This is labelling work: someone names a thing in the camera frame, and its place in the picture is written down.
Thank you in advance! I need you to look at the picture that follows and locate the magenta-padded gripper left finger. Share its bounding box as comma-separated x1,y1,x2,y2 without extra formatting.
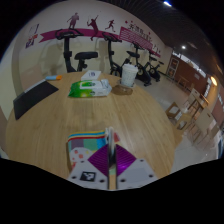
66,143,111,191

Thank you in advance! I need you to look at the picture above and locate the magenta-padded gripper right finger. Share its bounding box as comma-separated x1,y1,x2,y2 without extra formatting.
113,143,158,191

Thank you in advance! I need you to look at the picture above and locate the colourful checkered towel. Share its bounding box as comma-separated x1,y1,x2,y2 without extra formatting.
66,126,121,174

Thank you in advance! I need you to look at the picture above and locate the group of wooden chairs and tables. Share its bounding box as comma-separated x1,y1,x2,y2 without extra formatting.
165,84,224,151

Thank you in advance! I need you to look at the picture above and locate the brown round coaster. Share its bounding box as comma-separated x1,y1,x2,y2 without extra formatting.
111,83,134,96

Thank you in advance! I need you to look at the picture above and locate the green wet wipes pack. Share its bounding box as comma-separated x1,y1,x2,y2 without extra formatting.
68,79,113,99

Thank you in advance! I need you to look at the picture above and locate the black mouse pad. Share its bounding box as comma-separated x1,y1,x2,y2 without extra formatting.
13,80,60,121

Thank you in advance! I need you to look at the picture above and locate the white cup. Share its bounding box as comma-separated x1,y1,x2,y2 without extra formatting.
120,63,139,88

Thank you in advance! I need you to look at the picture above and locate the small white box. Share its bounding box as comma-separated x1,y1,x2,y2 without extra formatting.
80,69,102,82

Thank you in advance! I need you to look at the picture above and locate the white paper strip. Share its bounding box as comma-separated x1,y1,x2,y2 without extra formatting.
23,79,47,94

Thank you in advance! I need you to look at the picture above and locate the blue and orange pen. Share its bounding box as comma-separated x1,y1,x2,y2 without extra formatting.
44,74,63,82

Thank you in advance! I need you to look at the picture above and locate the black exercise bike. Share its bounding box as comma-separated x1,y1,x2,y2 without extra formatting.
146,49,165,83
124,41,153,87
101,32,126,78
54,28,99,74

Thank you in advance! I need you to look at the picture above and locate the group of ceiling lights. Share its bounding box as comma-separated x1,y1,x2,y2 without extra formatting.
163,0,218,88

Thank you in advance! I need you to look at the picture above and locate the group of wall posters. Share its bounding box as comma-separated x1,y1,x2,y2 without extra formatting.
25,23,40,49

